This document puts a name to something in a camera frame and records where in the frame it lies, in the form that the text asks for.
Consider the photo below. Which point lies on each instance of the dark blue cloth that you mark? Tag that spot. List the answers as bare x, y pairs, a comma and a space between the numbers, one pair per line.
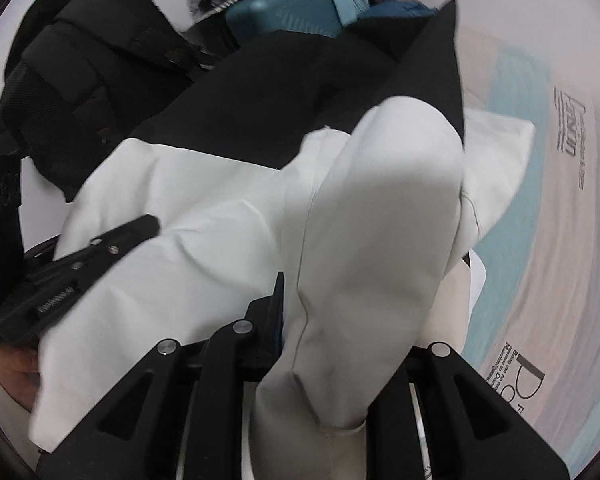
400, 10

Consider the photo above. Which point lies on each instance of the blue folded clothes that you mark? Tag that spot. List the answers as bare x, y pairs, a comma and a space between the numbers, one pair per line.
280, 15

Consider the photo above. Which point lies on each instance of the person's left forearm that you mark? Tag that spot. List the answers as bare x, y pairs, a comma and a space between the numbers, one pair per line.
2, 420

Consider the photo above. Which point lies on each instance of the white and black hooded jacket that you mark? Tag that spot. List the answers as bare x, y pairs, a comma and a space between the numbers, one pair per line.
205, 240

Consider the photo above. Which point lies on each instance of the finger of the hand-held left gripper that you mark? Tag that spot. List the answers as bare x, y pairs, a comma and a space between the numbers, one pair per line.
115, 245

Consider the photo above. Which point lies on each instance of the black garment at bedside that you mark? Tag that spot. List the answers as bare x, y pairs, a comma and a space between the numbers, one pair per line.
80, 70

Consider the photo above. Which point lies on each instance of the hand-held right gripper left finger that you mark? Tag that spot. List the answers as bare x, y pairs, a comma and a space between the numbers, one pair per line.
220, 360

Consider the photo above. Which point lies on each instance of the person's left hand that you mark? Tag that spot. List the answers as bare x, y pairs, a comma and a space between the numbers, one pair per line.
15, 367

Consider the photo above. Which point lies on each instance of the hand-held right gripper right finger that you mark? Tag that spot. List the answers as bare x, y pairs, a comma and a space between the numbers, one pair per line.
460, 400

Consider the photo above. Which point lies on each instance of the bed with striped sheet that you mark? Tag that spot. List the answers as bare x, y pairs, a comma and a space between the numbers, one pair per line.
555, 260

